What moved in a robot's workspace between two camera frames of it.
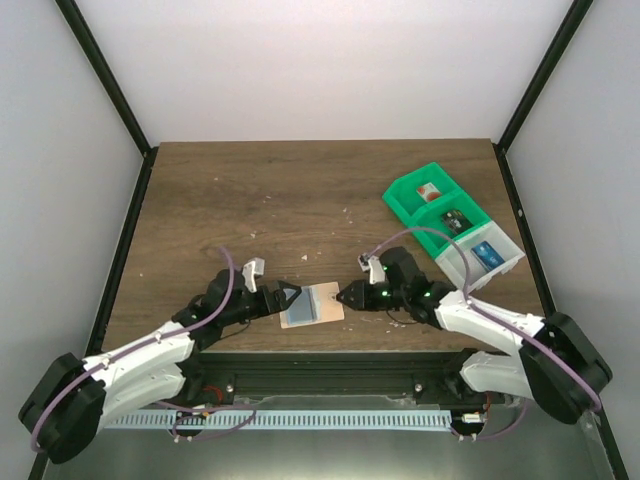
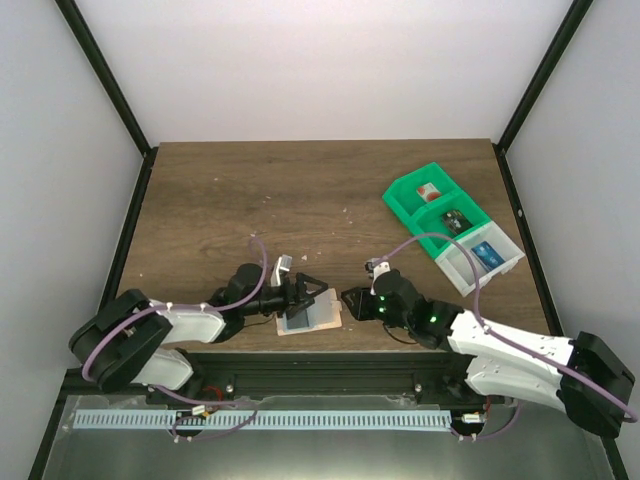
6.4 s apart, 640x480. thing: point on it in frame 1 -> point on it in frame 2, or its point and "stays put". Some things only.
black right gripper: [365, 296] -> [368, 305]
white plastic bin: [489, 252] stays put
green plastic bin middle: [454, 214] stays put
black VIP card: [455, 221] stays put
